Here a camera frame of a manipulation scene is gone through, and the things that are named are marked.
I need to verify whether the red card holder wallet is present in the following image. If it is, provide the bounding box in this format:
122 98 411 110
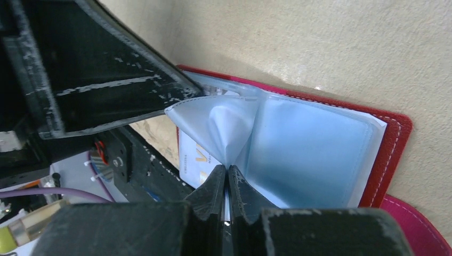
170 66 451 255

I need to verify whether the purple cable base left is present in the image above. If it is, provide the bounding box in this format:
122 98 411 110
1 152 117 203

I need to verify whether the white credit card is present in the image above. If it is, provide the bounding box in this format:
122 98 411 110
179 131 220 188

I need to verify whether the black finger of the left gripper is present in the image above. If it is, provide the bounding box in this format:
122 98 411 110
1 1 203 139

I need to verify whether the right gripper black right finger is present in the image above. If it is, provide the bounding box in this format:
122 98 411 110
228 165 276 255

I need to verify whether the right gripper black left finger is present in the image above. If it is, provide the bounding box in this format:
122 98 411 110
183 165 227 255

